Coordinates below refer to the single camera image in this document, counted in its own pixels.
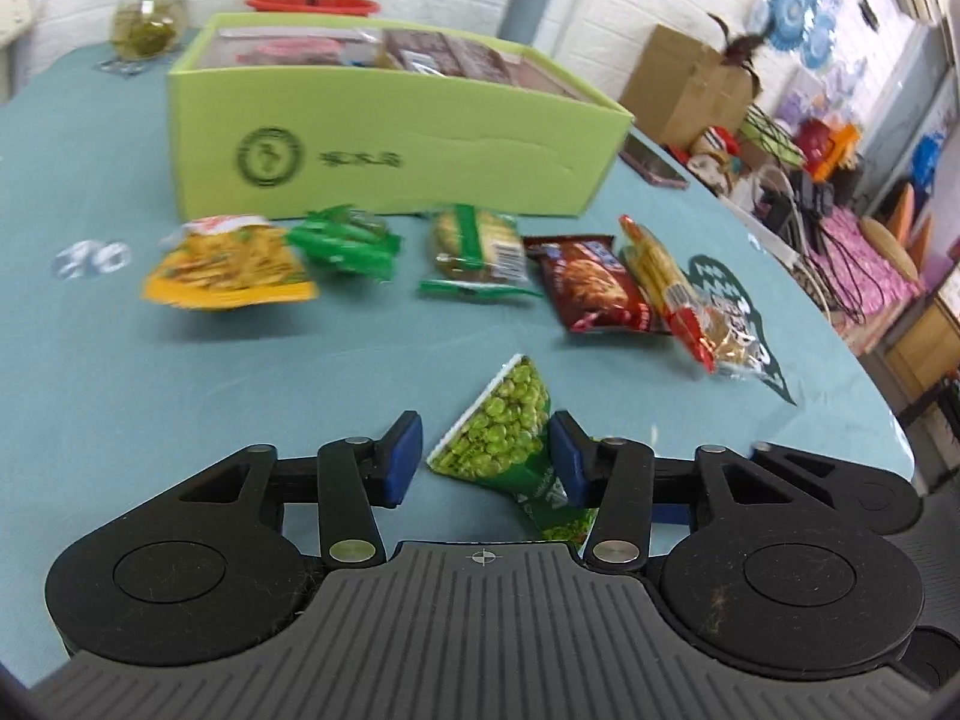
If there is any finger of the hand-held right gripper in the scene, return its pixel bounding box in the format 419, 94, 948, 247
750, 441, 848, 488

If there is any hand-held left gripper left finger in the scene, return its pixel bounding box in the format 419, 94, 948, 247
176, 411, 425, 569

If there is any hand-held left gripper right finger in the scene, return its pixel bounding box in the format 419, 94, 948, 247
547, 411, 766, 572

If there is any green pea snack packet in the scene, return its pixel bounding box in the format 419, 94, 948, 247
426, 354, 601, 545

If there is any green cardboard box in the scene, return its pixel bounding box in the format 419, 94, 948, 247
165, 13, 637, 220

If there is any clear printed snack packet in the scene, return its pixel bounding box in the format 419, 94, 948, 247
701, 296, 777, 385

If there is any wooden cabinet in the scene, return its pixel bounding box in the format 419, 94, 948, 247
892, 292, 960, 406

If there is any dark red snack packet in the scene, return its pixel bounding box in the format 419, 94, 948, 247
523, 234, 670, 335

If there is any pink floral cloth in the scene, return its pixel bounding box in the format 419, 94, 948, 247
814, 206, 927, 320

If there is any red clear snack packet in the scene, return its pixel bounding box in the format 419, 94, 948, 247
617, 214, 721, 376

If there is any bright green snack packet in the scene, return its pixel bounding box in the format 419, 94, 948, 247
287, 204, 402, 282

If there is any green cracker snack packet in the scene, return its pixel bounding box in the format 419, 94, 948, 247
418, 204, 545, 301

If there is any yellow snack packet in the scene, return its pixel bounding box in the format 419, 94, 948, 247
142, 214, 320, 314

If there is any orange cushion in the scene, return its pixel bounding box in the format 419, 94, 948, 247
885, 184, 935, 256

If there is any colourful plush toy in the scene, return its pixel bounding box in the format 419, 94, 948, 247
690, 127, 747, 181

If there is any smartphone with red case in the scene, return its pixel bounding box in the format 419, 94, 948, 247
619, 136, 689, 190

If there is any orange bag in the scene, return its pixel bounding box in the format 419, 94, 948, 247
814, 124, 863, 181

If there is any red thermos jug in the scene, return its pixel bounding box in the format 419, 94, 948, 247
795, 120, 833, 166

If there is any brown cardboard box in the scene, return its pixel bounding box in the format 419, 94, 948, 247
621, 24, 762, 151

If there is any dark purple plant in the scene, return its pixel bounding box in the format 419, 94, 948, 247
707, 13, 777, 80

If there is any dark brown snack packet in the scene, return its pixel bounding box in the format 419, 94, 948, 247
382, 28, 518, 82

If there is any medium blue paper fan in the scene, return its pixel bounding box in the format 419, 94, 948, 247
801, 11, 837, 68

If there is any pink snack packet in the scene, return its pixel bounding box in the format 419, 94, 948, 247
236, 36, 340, 67

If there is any grey thermos bottle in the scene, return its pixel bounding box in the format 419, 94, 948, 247
501, 0, 560, 46

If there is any red plastic basin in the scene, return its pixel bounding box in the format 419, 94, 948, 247
246, 0, 382, 17

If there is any glass vase with yellow flowers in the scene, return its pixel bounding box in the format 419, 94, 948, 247
45, 0, 200, 61

